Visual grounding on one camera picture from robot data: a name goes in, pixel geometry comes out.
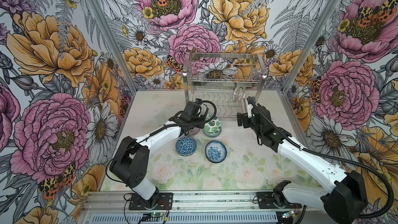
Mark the green leaf pattern bowl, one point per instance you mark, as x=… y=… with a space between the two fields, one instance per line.
x=213 y=128

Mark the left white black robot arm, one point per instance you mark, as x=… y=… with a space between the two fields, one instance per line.
x=130 y=163

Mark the white vented cable duct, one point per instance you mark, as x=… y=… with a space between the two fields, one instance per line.
x=189 y=218

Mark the blue floral pattern bowl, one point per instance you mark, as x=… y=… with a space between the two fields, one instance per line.
x=215 y=152

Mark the aluminium front rail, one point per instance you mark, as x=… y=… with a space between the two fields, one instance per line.
x=187 y=201

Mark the left aluminium frame post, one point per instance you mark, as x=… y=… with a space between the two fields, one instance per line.
x=101 y=19

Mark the aluminium frame post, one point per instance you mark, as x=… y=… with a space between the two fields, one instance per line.
x=101 y=19
x=305 y=52

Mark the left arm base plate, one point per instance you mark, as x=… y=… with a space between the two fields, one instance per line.
x=160 y=201

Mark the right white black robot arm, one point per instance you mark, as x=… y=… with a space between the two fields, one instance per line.
x=342 y=195

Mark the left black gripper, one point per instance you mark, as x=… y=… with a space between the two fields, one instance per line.
x=201 y=125

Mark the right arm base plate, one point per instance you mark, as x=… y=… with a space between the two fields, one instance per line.
x=274 y=200

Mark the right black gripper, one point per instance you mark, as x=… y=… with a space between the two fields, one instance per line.
x=245 y=117

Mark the steel two-tier dish rack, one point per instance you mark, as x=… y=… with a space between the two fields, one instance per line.
x=214 y=76

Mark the blue geometric pattern bowl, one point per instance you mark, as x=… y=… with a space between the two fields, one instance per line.
x=186 y=146

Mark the right aluminium frame post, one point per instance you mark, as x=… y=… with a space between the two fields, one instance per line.
x=305 y=52

